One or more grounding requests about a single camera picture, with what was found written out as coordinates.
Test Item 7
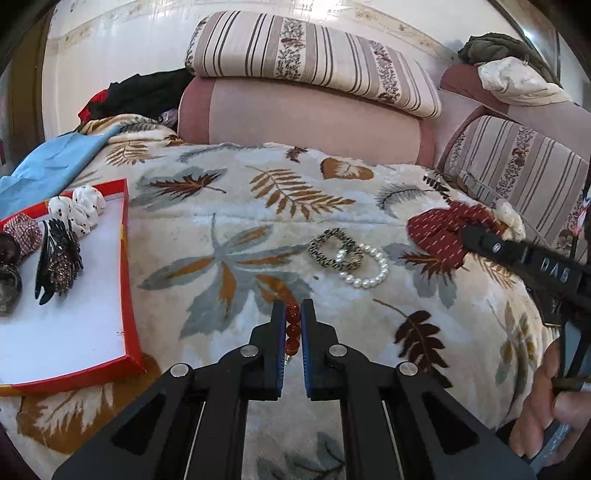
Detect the pile of dark clothes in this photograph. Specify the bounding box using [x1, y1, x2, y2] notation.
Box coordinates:
[77, 71, 195, 134]

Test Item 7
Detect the red-edged white box lid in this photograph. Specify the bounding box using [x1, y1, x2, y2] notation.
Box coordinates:
[0, 179, 147, 396]

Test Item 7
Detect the red plaid scrunchie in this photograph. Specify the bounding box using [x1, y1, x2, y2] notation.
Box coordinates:
[4, 213, 44, 257]

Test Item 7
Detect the black hair claw clip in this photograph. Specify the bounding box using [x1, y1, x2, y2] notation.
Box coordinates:
[34, 217, 85, 306]

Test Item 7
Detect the leopard print scrunchie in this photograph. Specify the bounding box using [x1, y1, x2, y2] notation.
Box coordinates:
[308, 227, 365, 273]

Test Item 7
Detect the brown rhinestone hair clip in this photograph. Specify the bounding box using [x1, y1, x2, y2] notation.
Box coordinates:
[47, 256, 78, 297]

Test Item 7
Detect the white spotted scrunchie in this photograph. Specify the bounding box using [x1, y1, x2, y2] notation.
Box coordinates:
[493, 198, 528, 241]
[47, 196, 80, 232]
[72, 185, 106, 232]

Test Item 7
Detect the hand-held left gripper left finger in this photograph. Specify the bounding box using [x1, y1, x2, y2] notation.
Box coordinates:
[52, 300, 289, 480]

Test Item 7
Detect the amber bead bracelet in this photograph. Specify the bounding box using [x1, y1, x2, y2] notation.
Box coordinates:
[285, 302, 302, 366]

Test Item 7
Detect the olive green cloth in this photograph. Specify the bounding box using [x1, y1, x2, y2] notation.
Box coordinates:
[457, 33, 558, 86]

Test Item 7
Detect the white pearl bracelet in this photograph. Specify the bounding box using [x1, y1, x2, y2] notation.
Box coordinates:
[335, 243, 390, 289]

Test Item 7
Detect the blue cloth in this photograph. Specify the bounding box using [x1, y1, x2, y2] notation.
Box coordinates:
[0, 126, 122, 221]

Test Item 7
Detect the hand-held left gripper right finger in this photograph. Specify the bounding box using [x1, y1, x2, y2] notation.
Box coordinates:
[300, 299, 539, 480]

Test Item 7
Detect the red dashed scrunchie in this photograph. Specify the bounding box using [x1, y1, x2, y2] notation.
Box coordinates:
[406, 202, 505, 272]

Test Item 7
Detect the white crumpled cloth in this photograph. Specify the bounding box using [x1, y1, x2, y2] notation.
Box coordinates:
[477, 56, 574, 107]

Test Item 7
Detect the leaf print fleece blanket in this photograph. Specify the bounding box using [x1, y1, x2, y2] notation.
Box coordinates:
[0, 115, 571, 480]

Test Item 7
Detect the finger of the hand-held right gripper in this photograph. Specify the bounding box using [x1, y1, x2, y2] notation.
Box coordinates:
[461, 225, 584, 291]

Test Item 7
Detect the person's right hand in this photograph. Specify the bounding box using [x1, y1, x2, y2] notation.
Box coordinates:
[509, 340, 591, 462]

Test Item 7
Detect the striped floral cushion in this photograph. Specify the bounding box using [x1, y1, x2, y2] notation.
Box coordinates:
[185, 10, 443, 120]
[438, 114, 591, 259]

